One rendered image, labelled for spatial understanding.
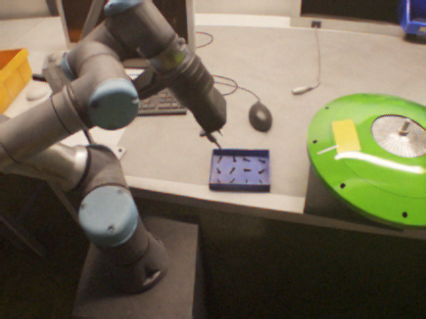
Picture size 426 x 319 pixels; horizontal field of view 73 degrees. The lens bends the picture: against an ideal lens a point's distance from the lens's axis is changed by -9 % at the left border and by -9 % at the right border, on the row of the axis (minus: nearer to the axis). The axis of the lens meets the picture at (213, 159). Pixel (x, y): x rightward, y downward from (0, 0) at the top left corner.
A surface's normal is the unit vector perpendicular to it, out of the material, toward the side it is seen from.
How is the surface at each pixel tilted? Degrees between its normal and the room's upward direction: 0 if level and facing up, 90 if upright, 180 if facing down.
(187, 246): 0
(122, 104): 89
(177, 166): 0
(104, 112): 89
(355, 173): 22
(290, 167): 0
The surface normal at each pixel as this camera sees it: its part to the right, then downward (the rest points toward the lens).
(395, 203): -0.23, -0.32
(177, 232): -0.07, -0.66
